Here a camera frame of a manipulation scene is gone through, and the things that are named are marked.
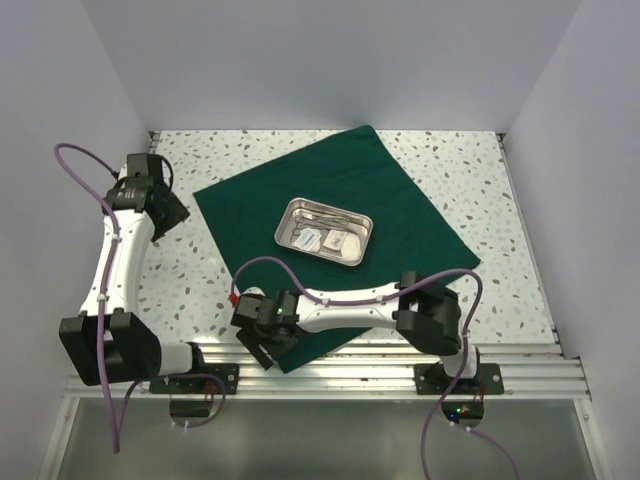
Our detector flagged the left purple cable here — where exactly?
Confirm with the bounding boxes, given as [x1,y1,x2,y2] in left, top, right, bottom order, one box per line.
[53,143,226,455]

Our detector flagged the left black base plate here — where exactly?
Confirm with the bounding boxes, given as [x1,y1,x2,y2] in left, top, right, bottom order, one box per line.
[149,363,240,395]

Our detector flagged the steel scissor forceps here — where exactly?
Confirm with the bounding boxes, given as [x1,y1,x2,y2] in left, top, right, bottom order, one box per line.
[291,212,326,237]

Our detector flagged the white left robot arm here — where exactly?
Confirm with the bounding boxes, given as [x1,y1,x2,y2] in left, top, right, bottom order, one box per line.
[59,153,208,393]

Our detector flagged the aluminium rail frame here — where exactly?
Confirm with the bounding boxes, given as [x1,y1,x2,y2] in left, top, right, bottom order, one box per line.
[58,130,610,479]

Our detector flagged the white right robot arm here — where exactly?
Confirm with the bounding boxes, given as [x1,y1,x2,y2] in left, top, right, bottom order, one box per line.
[231,271,481,393]

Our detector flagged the steel tweezers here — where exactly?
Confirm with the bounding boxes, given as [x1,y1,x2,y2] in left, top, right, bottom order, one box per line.
[310,215,350,229]

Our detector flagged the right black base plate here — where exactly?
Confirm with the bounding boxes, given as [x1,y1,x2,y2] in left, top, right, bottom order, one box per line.
[413,363,505,396]

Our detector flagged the stainless steel tray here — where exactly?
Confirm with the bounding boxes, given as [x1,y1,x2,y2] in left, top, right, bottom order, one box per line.
[274,197,374,267]

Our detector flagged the dark green surgical cloth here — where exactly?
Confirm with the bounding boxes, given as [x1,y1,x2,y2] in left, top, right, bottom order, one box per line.
[192,124,482,375]

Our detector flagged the purple cable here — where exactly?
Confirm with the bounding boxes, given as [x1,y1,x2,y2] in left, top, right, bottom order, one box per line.
[53,143,226,455]
[232,257,519,480]

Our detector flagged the clear suture packet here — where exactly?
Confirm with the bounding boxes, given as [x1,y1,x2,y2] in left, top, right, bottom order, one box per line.
[323,230,348,251]

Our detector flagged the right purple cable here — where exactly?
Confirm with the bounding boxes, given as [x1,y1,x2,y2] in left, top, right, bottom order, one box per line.
[232,257,519,480]

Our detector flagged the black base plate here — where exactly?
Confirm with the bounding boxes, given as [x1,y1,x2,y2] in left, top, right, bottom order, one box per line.
[413,363,505,396]
[149,363,240,395]

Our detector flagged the white gauze pad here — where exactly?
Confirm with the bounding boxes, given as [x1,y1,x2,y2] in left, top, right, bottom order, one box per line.
[340,233,361,261]

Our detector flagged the white suture packet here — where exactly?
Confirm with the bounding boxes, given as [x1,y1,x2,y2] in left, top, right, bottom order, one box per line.
[292,228,322,252]

